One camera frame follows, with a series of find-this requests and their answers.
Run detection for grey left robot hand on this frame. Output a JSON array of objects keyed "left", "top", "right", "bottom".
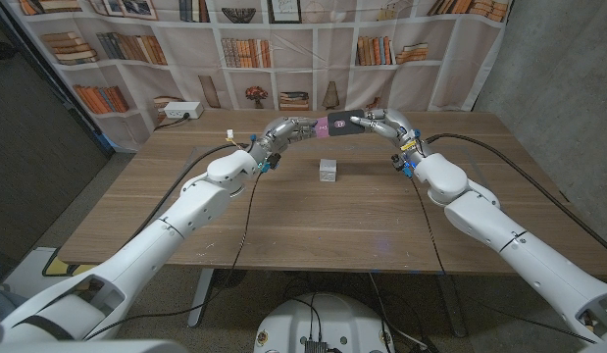
[{"left": 247, "top": 116, "right": 320, "bottom": 166}]

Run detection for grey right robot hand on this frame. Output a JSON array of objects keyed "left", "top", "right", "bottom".
[{"left": 360, "top": 108, "right": 431, "bottom": 169}]

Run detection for small white cube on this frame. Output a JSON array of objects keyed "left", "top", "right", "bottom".
[{"left": 318, "top": 158, "right": 338, "bottom": 183}]

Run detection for white power strip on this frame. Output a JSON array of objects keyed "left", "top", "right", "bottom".
[{"left": 163, "top": 101, "right": 205, "bottom": 121}]

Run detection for printed bookshelf backdrop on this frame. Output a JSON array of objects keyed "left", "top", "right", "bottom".
[{"left": 1, "top": 0, "right": 514, "bottom": 154}]

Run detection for grey metal table leg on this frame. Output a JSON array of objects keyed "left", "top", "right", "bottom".
[
  {"left": 187, "top": 268, "right": 216, "bottom": 328},
  {"left": 437, "top": 273, "right": 467, "bottom": 338}
]

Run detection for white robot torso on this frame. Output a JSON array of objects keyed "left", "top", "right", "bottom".
[{"left": 253, "top": 292, "right": 396, "bottom": 353}]

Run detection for white yellow floor mat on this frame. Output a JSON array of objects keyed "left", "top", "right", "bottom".
[{"left": 0, "top": 247, "right": 96, "bottom": 298}]

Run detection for person leg blue jeans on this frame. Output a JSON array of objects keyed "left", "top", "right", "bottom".
[{"left": 0, "top": 283, "right": 27, "bottom": 323}]

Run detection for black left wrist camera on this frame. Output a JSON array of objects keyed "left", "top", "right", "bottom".
[{"left": 260, "top": 152, "right": 282, "bottom": 174}]

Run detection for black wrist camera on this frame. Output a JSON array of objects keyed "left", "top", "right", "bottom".
[
  {"left": 260, "top": 152, "right": 282, "bottom": 174},
  {"left": 390, "top": 154, "right": 415, "bottom": 178}
]

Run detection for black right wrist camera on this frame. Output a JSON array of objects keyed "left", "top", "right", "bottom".
[{"left": 390, "top": 154, "right": 415, "bottom": 178}]

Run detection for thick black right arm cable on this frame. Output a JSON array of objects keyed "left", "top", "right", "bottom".
[{"left": 424, "top": 132, "right": 607, "bottom": 259}]

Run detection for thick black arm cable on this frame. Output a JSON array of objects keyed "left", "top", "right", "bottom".
[
  {"left": 121, "top": 141, "right": 250, "bottom": 249},
  {"left": 424, "top": 132, "right": 607, "bottom": 259}
]

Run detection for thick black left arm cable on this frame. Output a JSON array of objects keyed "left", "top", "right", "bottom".
[{"left": 121, "top": 141, "right": 250, "bottom": 249}]

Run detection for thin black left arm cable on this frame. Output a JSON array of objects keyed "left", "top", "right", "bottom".
[{"left": 81, "top": 171, "right": 265, "bottom": 342}]

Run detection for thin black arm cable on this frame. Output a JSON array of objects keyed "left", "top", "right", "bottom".
[
  {"left": 409, "top": 178, "right": 446, "bottom": 276},
  {"left": 81, "top": 171, "right": 265, "bottom": 342}
]

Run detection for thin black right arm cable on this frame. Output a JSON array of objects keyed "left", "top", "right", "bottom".
[{"left": 409, "top": 178, "right": 446, "bottom": 276}]

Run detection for black power strip cord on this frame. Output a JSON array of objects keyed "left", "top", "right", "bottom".
[{"left": 153, "top": 112, "right": 191, "bottom": 132}]

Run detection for black torso cable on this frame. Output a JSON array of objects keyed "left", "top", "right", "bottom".
[{"left": 287, "top": 296, "right": 324, "bottom": 342}]

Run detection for black floor cable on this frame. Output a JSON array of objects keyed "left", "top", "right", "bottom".
[{"left": 459, "top": 298, "right": 598, "bottom": 345}]

